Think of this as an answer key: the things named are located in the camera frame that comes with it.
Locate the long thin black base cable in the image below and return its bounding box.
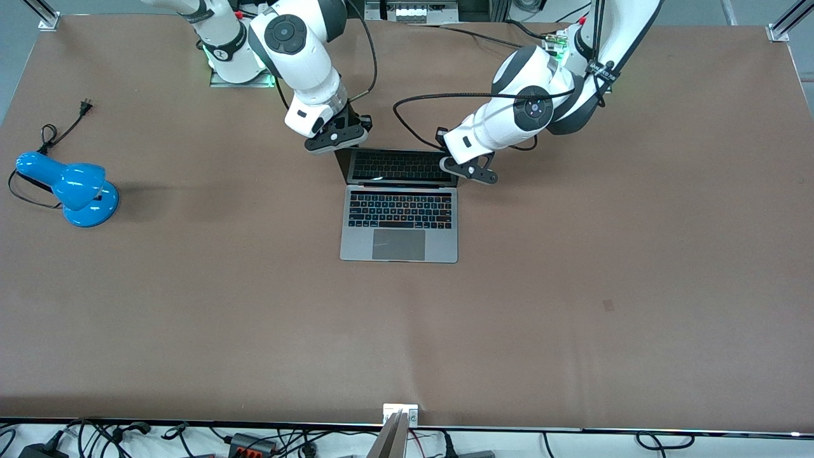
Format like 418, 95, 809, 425
407, 22, 528, 50

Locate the grey laptop with black keyboard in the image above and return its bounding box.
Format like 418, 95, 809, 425
335, 148, 460, 264

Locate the thick black base cable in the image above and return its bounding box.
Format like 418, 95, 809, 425
506, 19, 553, 42

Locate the orange and black connector block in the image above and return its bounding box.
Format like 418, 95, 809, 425
228, 433, 279, 457

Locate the looped black cable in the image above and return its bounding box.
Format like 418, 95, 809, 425
635, 431, 695, 450

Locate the silver camera mount bracket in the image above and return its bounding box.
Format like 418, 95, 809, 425
383, 403, 419, 426

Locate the black cable clip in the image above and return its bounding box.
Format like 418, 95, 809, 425
111, 421, 153, 444

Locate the black power adapter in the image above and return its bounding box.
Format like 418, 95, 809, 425
18, 443, 69, 458

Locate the white power strip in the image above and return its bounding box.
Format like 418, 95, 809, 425
385, 2, 460, 25

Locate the black lamp cord with plug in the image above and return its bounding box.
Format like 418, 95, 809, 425
8, 98, 95, 211

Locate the blue desk lamp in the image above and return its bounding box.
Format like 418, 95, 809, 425
15, 151, 120, 228

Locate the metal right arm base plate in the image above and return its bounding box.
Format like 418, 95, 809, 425
210, 64, 279, 88

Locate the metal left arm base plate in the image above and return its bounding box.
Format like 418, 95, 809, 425
544, 29, 614, 94

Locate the aluminium camera mount bar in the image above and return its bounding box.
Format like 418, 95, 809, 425
366, 410, 409, 458

